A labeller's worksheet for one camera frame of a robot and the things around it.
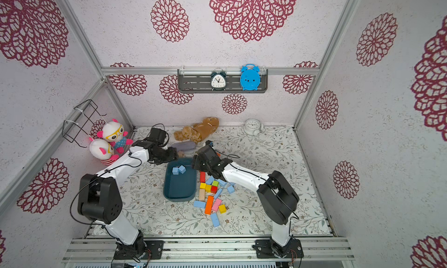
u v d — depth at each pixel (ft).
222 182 2.13
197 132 3.46
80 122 2.55
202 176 3.13
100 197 1.52
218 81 2.95
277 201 1.54
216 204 2.81
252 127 3.82
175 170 3.13
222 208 2.74
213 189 2.97
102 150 2.73
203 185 2.96
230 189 2.95
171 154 2.69
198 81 3.04
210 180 3.09
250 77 2.94
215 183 3.02
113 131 3.06
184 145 3.48
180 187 3.09
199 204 2.82
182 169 3.19
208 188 2.95
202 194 2.88
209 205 2.83
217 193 2.90
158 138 2.36
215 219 2.67
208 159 2.21
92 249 2.47
